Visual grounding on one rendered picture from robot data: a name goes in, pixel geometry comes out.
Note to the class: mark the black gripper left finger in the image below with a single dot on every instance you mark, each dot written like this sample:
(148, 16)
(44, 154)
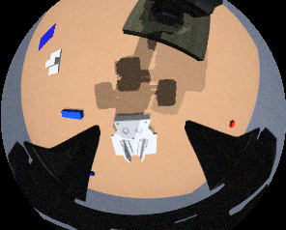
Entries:
(70, 163)

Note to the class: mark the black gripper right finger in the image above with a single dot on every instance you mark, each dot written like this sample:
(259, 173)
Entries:
(217, 152)

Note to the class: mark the blue square block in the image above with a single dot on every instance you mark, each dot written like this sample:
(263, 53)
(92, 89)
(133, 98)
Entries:
(47, 36)

